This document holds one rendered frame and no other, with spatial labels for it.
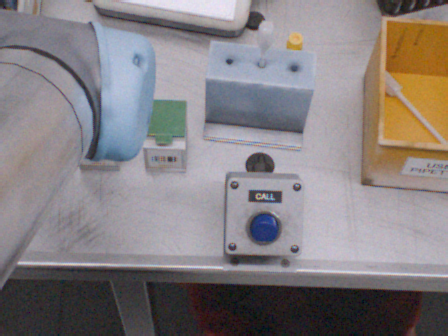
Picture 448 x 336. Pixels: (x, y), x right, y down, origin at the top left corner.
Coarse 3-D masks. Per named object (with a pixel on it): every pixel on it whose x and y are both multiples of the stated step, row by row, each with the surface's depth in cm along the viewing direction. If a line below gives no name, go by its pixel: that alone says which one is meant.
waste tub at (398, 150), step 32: (384, 32) 83; (416, 32) 85; (384, 64) 82; (416, 64) 91; (384, 96) 81; (416, 96) 91; (384, 128) 90; (416, 128) 90; (384, 160) 82; (416, 160) 82
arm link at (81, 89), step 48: (0, 48) 45; (48, 48) 46; (96, 48) 48; (144, 48) 49; (0, 96) 39; (48, 96) 42; (96, 96) 47; (144, 96) 49; (0, 144) 36; (48, 144) 39; (96, 144) 48; (0, 192) 34; (48, 192) 39; (0, 240) 33; (0, 288) 34
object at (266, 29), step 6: (264, 24) 76; (270, 24) 76; (258, 30) 76; (264, 30) 76; (270, 30) 76; (258, 36) 77; (264, 36) 76; (270, 36) 76; (258, 42) 78; (264, 42) 77; (270, 42) 77; (264, 48) 78
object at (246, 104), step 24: (216, 48) 82; (240, 48) 82; (216, 72) 81; (240, 72) 81; (264, 72) 81; (288, 72) 81; (312, 72) 82; (216, 96) 84; (240, 96) 83; (264, 96) 83; (288, 96) 82; (216, 120) 89; (240, 120) 88; (264, 120) 87; (288, 120) 87; (264, 144) 89; (288, 144) 88
